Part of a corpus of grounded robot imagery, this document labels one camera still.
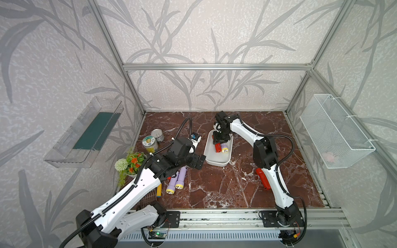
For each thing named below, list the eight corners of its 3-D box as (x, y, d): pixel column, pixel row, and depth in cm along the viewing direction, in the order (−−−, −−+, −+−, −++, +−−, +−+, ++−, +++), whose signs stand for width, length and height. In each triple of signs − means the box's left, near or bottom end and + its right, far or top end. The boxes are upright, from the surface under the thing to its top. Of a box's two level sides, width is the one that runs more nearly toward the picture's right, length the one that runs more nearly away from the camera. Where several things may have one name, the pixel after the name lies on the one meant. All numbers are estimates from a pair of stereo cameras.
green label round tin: (145, 153, 99) (140, 146, 92) (148, 143, 104) (144, 135, 98) (156, 153, 99) (152, 146, 92) (159, 143, 105) (155, 135, 98)
